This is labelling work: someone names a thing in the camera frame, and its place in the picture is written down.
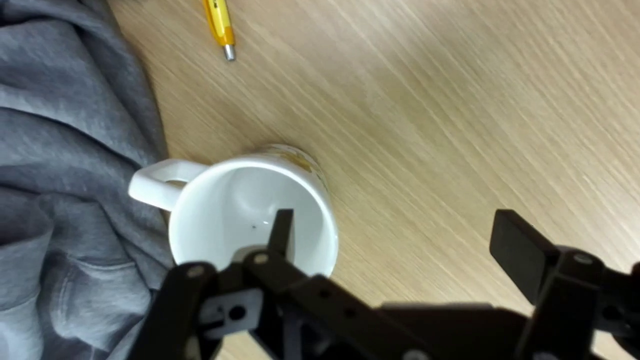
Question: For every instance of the grey hooded sweatshirt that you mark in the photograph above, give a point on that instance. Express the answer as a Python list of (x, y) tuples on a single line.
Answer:
[(61, 146)]

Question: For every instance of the yellow ballpoint pen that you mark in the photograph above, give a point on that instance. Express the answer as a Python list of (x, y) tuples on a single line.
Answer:
[(220, 22)]

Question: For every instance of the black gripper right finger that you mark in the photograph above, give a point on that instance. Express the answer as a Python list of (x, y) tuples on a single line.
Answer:
[(566, 300)]

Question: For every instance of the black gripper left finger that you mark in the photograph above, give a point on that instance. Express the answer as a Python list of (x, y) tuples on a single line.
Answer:
[(280, 307)]

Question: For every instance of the white ceramic mug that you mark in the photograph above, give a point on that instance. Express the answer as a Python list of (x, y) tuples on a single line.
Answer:
[(246, 206)]

